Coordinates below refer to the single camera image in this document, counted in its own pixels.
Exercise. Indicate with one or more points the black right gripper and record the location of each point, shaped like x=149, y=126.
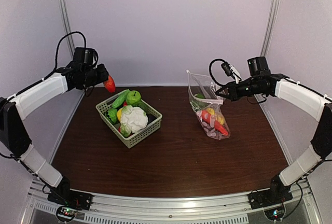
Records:
x=233, y=93

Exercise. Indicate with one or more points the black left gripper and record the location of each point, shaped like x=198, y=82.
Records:
x=104, y=74

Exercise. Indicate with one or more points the clear zip top bag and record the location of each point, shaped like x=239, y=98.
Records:
x=207, y=105

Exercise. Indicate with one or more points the green toy lime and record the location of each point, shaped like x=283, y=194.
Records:
x=133, y=97

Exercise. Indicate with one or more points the red orange toy carrot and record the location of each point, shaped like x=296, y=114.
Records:
x=211, y=120

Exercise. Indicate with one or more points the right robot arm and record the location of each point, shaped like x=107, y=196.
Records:
x=301, y=115

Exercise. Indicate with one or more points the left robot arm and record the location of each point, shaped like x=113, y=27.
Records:
x=25, y=111

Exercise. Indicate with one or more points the striped green toy watermelon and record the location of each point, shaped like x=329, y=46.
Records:
x=111, y=115

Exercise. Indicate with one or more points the yellow orange toy fruit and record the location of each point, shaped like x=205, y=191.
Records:
x=119, y=114

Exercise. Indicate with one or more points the white toy cauliflower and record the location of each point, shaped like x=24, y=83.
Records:
x=133, y=119

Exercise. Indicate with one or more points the dark purple toy eggplant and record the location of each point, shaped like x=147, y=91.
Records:
x=151, y=118

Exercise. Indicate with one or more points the green perforated plastic basket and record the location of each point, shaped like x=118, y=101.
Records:
x=133, y=139

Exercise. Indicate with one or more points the right round circuit board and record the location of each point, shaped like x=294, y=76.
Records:
x=275, y=214

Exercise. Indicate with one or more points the round circuit board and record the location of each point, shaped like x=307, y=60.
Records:
x=65, y=214
x=275, y=214

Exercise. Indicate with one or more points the left round circuit board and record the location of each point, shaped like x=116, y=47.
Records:
x=65, y=214

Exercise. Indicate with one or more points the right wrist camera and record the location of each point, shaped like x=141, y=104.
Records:
x=231, y=71

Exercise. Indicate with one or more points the right aluminium frame post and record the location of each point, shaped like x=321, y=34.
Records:
x=273, y=12

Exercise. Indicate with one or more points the aluminium frame post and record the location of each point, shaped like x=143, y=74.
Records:
x=67, y=28
x=273, y=12

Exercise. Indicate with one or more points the left aluminium frame post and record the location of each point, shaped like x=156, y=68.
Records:
x=67, y=28

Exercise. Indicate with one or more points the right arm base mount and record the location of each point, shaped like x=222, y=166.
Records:
x=267, y=199

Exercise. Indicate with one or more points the front aluminium rail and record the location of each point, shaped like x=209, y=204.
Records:
x=230, y=208

